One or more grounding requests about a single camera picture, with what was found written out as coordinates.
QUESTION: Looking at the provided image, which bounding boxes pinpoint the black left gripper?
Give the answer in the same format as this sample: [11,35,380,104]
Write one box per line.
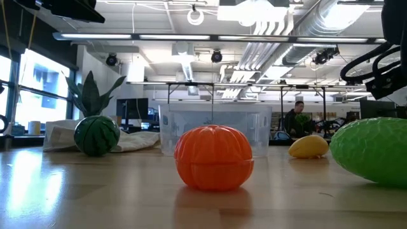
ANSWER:
[14,0,106,24]

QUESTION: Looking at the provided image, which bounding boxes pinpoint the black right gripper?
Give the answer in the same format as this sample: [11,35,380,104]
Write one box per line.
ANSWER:
[364,65,407,101]

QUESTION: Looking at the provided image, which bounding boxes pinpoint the green textured toy fruit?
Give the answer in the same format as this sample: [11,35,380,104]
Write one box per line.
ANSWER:
[329,116,407,187]

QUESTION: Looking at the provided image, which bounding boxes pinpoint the yellow toy banana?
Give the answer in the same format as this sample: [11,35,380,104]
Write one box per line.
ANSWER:
[287,134,330,160]

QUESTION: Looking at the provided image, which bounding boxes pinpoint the green toy watermelon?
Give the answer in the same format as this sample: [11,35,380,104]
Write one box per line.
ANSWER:
[73,114,121,157]

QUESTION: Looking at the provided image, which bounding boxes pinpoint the orange toy orange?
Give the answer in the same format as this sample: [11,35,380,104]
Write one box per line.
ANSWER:
[173,124,255,192]

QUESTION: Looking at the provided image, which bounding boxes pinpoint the clear plastic tupperware container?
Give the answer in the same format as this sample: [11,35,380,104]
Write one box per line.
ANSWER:
[158,104,273,158]

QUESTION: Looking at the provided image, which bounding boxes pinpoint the dark background monitor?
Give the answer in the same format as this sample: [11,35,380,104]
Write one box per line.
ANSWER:
[359,99,397,120]

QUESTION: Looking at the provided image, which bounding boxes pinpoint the long ceiling light bar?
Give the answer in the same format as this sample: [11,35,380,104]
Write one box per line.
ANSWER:
[52,31,387,45]

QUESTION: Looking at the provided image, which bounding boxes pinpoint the green artificial plant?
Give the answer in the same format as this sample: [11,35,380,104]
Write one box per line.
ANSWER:
[62,70,127,119]

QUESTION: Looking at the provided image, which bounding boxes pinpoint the small green background plant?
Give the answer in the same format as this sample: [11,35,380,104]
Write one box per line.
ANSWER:
[294,113,312,128]

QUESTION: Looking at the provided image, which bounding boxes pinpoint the person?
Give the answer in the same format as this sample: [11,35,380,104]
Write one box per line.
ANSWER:
[283,100,316,139]

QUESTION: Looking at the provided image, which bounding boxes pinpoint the black computer monitor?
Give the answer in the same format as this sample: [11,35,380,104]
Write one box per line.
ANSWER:
[116,97,149,121]

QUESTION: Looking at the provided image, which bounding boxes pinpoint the blue white round object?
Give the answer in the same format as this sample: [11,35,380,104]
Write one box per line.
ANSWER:
[273,130,292,141]

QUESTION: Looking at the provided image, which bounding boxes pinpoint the white cylinder container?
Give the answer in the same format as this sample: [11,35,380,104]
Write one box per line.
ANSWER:
[27,120,42,136]

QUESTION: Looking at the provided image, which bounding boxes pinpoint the white checked cloth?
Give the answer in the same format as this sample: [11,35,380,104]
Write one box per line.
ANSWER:
[42,119,161,153]

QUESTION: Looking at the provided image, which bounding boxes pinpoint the black ceiling camera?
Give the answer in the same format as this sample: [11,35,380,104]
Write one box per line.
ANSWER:
[313,46,340,66]

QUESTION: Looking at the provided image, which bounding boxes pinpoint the black workstation frame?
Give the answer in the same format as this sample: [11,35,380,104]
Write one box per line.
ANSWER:
[165,81,216,125]
[279,83,328,133]

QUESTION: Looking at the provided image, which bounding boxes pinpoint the silver ventilation duct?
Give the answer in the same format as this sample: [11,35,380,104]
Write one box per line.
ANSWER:
[281,0,369,66]

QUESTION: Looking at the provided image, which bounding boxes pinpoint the white cable coil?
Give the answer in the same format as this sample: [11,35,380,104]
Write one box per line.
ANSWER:
[186,8,205,26]

